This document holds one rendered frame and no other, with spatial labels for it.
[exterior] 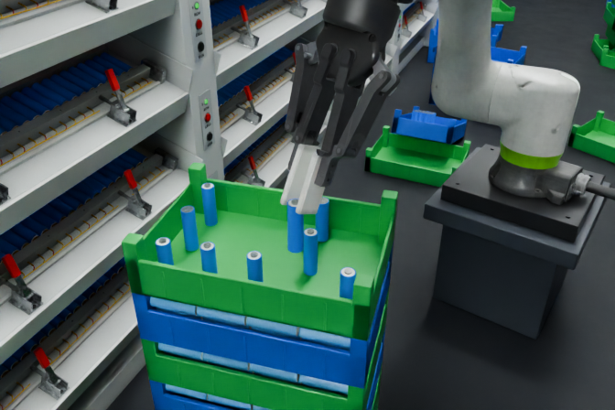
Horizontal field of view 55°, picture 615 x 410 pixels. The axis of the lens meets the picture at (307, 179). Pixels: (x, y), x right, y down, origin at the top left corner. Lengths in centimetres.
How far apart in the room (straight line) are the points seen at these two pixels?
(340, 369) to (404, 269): 84
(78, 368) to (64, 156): 39
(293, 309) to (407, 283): 85
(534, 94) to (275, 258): 66
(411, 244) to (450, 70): 58
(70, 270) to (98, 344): 19
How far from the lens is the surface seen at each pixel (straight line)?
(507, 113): 126
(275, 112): 150
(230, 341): 76
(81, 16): 95
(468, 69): 122
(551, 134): 127
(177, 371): 85
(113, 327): 119
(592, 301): 160
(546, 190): 132
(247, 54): 133
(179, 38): 112
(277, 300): 69
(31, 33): 89
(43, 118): 99
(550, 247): 125
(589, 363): 144
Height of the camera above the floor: 98
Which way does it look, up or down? 31 degrees down
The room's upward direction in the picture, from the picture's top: straight up
